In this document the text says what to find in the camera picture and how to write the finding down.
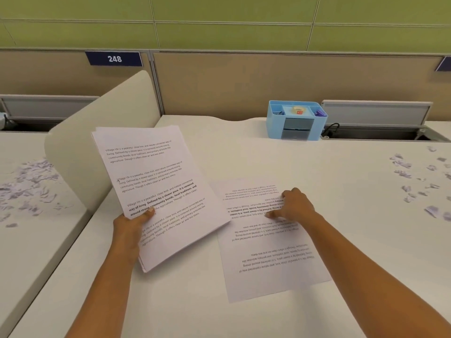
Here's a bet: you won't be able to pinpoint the person's left hand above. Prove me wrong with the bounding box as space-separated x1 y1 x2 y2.
112 207 156 265

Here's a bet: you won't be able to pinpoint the person's right hand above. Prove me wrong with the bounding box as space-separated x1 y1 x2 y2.
264 187 316 226

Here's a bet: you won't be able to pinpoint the gathered printed sheet bundle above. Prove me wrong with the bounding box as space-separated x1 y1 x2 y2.
91 125 232 274

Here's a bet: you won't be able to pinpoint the printed sheets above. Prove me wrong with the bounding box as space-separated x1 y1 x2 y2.
210 178 332 303

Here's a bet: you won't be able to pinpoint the blue desk organizer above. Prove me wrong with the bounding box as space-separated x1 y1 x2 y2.
266 100 329 142

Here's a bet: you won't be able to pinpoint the heap of paper scraps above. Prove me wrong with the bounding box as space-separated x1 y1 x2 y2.
389 146 451 222
0 158 71 228

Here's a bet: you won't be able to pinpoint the person's right forearm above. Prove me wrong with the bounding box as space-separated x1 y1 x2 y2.
299 211 451 338

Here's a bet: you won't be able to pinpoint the person's left forearm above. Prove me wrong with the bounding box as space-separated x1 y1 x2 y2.
65 249 141 338

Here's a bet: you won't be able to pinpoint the white desk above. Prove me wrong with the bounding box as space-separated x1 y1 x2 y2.
0 131 92 338
8 115 451 338

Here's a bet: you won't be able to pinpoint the white side divider panel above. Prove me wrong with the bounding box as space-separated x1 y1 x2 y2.
44 69 165 212

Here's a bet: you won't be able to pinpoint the beige partition panel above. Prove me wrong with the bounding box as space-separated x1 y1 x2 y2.
0 49 154 97
152 52 451 122

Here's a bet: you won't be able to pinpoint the grey cable tray lid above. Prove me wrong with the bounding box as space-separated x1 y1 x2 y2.
321 100 451 142

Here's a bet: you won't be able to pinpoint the left desk cable tray lid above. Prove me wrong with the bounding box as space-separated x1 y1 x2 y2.
0 94 101 133

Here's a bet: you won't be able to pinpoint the grey partition post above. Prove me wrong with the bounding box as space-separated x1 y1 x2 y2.
148 51 166 116

